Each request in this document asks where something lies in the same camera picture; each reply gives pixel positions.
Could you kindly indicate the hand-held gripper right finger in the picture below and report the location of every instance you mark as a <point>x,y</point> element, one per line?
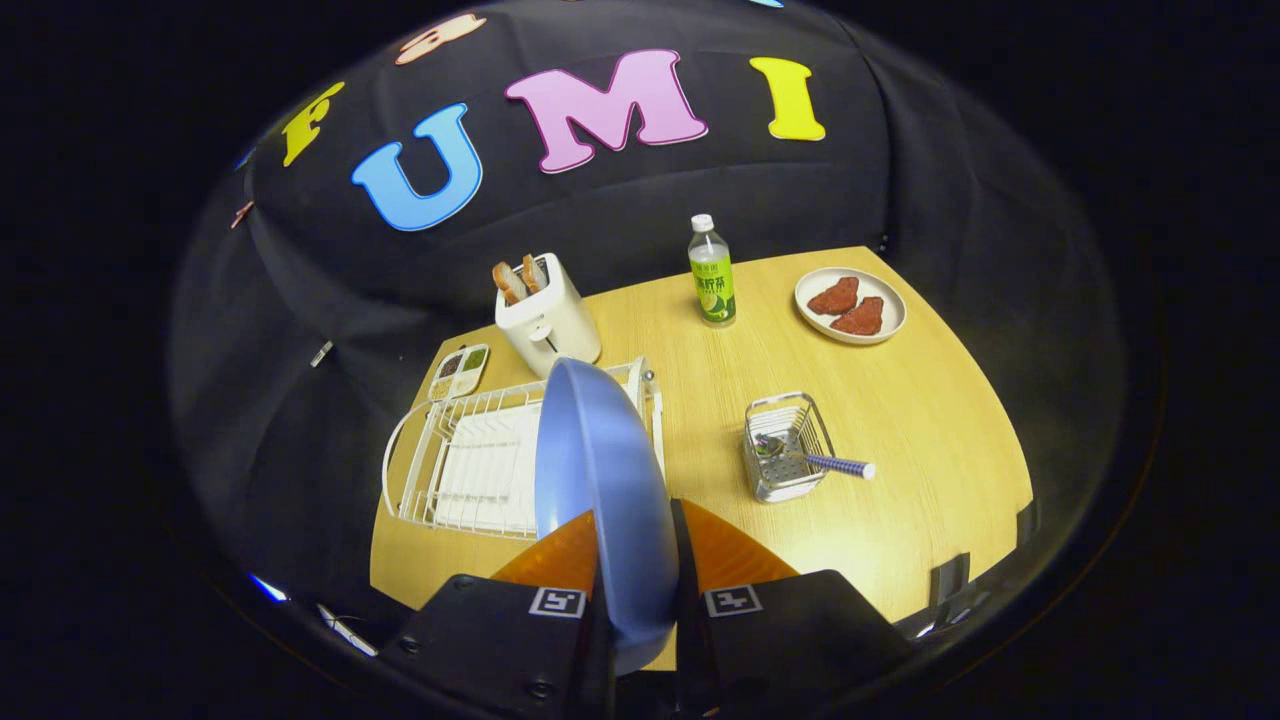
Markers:
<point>683,600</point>

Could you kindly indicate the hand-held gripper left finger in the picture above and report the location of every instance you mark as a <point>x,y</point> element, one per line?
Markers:
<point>500,640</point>

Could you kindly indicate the blue plate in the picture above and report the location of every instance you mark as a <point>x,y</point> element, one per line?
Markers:
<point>600,460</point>

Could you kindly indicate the white plate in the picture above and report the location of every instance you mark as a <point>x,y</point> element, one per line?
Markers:
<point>885,300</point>

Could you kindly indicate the white power strip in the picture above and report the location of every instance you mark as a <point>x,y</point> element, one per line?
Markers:
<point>347,631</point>

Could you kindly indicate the computer monitor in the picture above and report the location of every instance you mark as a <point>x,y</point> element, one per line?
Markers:
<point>268,587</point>

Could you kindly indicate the divided condiment tray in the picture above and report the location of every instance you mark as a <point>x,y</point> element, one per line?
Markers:
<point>458,372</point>

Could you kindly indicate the white toaster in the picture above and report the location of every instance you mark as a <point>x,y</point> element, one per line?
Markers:
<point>555,325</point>

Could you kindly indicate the green label drink bottle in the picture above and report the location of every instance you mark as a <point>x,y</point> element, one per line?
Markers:
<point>712,285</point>

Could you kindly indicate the red meat piece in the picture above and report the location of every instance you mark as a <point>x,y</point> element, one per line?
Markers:
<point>860,317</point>
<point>834,296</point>

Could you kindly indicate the silver cloth clip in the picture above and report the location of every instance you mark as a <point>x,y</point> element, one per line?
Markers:
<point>321,353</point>

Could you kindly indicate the toast slice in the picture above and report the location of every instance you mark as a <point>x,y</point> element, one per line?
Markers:
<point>508,283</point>
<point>534,274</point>

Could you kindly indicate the black backdrop cloth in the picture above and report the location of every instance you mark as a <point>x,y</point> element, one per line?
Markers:
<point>900,180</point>

